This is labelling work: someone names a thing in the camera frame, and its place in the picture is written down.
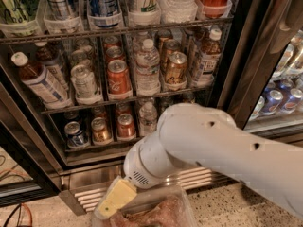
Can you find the red coca-cola can front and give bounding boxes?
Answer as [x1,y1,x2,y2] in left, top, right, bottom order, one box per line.
[107,60,131,95]

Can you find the brown tea bottle left front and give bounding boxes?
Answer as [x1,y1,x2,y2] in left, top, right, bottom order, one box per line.
[11,52,68,103]

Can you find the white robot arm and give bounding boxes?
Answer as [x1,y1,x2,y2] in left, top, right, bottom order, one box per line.
[94,103,303,219]

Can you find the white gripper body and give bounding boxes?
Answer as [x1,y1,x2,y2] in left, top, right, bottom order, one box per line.
[123,131,193,189]

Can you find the silver 7up can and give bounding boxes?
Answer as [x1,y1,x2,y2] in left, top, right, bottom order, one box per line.
[71,64,98,98]
[70,49,93,69]

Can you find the brown tea bottle right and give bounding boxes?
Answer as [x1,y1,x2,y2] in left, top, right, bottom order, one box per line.
[191,28,222,81]

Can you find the blue pepsi can bottom shelf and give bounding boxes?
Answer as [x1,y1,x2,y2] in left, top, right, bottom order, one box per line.
[64,121,89,148]

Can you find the orange black floor cable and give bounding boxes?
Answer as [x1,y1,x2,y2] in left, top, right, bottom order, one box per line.
[2,202,34,227]

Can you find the green bottle top left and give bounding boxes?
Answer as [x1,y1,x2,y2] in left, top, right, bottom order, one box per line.
[0,0,42,37]

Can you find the brown tea bottle left rear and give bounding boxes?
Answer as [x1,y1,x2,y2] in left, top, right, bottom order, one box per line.
[35,42,69,91]

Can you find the red coca-cola can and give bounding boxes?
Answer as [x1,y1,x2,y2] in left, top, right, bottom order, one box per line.
[105,46,125,63]
[107,60,131,95]

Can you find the gold can front middle shelf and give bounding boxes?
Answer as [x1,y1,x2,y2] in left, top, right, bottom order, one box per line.
[165,51,187,84]

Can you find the gold can shelf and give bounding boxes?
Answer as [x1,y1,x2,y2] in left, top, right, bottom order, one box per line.
[165,51,187,84]
[161,39,180,72]

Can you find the silver 7up can front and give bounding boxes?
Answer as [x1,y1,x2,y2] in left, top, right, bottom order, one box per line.
[71,64,98,98]

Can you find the water bottle bottom shelf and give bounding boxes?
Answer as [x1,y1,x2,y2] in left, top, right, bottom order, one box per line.
[139,102,158,136]

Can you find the gold can bottom left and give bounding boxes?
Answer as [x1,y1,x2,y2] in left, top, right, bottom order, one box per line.
[91,117,112,144]

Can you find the steel fridge vent grille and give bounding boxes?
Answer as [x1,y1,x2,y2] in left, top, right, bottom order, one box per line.
[59,162,231,216]

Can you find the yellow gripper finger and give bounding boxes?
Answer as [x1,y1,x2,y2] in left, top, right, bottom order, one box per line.
[94,176,137,219]

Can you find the open glass fridge door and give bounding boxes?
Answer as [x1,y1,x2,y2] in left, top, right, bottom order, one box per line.
[217,0,303,129]

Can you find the clear plastic food container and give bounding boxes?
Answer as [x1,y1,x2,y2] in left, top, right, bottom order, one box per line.
[92,185,198,227]

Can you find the brown tea bottle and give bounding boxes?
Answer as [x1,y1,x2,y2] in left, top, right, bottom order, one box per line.
[11,52,68,103]
[191,28,222,81]
[35,42,69,91]

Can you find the clear water bottle middle shelf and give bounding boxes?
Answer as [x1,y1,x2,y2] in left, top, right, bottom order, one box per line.
[134,39,160,96]

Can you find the red can bottom shelf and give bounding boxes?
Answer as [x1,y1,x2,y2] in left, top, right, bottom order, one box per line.
[117,113,135,138]

